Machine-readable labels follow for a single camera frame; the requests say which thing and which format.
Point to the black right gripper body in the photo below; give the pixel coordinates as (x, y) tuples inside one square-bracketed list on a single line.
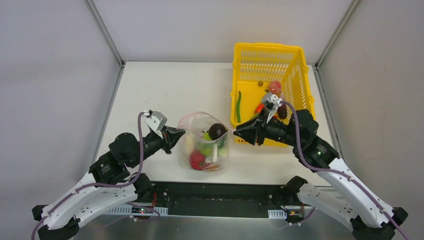
[(259, 129)]

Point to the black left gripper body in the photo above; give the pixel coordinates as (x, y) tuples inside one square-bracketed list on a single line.
[(167, 139)]

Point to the white toy radish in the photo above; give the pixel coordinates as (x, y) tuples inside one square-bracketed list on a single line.
[(223, 148), (212, 154)]

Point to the dark toy avocado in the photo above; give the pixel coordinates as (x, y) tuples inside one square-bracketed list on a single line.
[(216, 131)]

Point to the clear pink zip top bag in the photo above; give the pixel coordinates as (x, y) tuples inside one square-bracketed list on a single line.
[(196, 124)]

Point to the red toy bell pepper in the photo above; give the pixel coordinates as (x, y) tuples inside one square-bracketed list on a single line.
[(197, 160)]

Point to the green toy apple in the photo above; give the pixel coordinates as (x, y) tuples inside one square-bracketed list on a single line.
[(202, 146)]

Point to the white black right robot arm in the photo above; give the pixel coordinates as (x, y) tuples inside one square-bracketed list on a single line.
[(321, 158)]

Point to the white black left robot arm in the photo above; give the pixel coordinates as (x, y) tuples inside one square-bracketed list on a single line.
[(114, 179)]

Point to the purple toy eggplant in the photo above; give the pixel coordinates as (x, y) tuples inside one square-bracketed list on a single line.
[(282, 111)]

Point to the orange toy carrot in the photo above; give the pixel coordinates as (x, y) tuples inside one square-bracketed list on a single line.
[(258, 109)]

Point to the green toy bean pod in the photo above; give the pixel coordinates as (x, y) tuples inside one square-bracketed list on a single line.
[(238, 104)]

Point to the toy peach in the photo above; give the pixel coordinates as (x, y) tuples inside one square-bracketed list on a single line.
[(275, 87)]

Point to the yellow plastic basket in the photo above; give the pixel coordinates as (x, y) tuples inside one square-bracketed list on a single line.
[(261, 68)]

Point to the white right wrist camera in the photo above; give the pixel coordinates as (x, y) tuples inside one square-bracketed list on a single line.
[(272, 102)]

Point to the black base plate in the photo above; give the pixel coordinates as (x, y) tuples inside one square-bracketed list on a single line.
[(220, 199)]

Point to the aluminium frame rail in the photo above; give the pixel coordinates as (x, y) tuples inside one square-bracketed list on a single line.
[(334, 199)]

